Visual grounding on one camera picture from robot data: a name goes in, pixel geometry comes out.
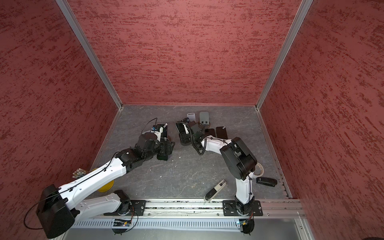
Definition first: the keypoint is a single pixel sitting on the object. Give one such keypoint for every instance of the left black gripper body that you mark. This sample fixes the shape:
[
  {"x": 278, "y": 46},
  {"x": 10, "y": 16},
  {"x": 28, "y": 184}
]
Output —
[{"x": 158, "y": 149}]

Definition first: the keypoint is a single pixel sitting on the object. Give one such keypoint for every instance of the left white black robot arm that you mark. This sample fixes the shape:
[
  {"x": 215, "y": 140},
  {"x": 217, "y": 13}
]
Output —
[{"x": 61, "y": 207}]

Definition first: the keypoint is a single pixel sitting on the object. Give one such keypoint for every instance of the yellow cup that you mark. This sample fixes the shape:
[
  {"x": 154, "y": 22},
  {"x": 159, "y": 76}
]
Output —
[{"x": 106, "y": 187}]

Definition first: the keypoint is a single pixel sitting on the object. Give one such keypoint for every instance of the bundle of coloured pens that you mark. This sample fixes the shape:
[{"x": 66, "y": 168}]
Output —
[{"x": 79, "y": 173}]

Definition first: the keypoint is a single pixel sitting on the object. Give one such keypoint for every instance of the masking tape roll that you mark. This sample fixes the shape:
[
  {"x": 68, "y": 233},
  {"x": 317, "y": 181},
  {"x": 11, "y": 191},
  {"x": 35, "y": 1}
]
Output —
[{"x": 259, "y": 170}]

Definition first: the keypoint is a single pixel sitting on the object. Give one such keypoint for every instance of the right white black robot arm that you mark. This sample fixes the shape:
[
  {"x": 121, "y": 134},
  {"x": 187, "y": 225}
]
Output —
[{"x": 237, "y": 156}]

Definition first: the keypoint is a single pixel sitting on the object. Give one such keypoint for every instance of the aluminium front rail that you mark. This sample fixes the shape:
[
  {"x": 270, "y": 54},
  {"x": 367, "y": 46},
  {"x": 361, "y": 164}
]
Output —
[{"x": 198, "y": 208}]

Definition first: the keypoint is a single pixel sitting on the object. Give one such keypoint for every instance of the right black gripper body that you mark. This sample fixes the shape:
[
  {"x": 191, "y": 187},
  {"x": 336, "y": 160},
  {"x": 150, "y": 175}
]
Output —
[{"x": 187, "y": 138}]

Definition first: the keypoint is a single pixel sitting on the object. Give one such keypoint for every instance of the silver black remote device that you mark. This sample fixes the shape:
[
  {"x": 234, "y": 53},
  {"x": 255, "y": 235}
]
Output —
[{"x": 214, "y": 191}]

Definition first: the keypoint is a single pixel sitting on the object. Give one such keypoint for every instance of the grey round stand front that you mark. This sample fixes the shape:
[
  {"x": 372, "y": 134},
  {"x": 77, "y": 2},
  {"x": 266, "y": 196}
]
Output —
[{"x": 191, "y": 117}]

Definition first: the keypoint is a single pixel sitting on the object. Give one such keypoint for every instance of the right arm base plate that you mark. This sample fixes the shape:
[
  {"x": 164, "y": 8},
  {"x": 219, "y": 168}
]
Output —
[{"x": 235, "y": 208}]

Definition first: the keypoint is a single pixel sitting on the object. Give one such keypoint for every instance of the phone with white sticker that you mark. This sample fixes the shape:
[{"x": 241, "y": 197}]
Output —
[{"x": 221, "y": 132}]

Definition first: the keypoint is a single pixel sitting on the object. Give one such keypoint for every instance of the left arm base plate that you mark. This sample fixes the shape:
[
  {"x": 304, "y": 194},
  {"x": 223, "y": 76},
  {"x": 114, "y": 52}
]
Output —
[{"x": 135, "y": 207}]

